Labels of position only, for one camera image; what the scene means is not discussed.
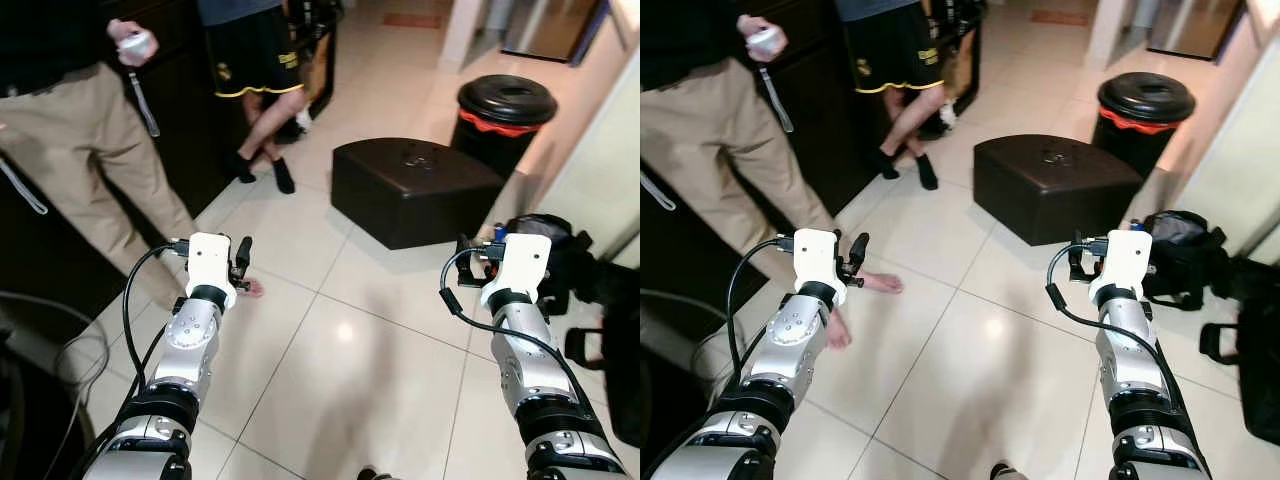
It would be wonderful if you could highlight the large black bag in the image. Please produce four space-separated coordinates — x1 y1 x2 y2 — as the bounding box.
1198 255 1280 447
563 255 641 448

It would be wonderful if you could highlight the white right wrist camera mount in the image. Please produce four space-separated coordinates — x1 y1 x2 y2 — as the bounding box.
479 233 554 310
1087 228 1154 307

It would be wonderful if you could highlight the person's hand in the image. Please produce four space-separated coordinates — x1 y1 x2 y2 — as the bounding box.
108 18 149 65
738 14 779 61

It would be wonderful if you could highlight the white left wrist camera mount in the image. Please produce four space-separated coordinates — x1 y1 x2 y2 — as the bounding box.
792 228 849 303
186 232 239 307

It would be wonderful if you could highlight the black rubbish bin red liner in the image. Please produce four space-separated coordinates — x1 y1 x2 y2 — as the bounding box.
452 74 559 181
1092 71 1198 179

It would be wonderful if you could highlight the dark brown leather ottoman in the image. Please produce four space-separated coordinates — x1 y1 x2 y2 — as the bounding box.
973 133 1145 247
331 137 506 251

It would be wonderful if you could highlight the grey floor cable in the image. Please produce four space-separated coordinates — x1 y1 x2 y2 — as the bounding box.
0 290 111 480
640 288 736 381

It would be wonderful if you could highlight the small black open bag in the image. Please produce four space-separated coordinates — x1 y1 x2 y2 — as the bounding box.
1140 210 1230 312
500 213 593 319

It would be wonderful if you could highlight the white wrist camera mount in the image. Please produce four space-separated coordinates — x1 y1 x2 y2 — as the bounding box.
186 232 239 307
1087 228 1154 307
479 233 554 310
792 228 849 303

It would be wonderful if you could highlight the person in khaki trousers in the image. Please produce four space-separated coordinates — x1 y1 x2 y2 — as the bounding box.
0 0 266 301
640 0 906 351

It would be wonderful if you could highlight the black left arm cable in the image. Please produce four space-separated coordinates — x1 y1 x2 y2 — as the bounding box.
122 238 193 401
727 234 797 386

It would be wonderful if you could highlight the person in black shorts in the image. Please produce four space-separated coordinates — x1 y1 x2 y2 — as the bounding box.
835 0 959 191
197 0 313 196

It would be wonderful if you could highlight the grey wrist strap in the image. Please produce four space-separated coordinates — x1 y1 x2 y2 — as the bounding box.
0 156 49 216
757 60 795 134
640 170 679 212
125 64 161 139

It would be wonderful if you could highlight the glass door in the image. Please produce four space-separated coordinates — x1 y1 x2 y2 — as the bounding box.
500 0 613 66
1147 0 1249 61

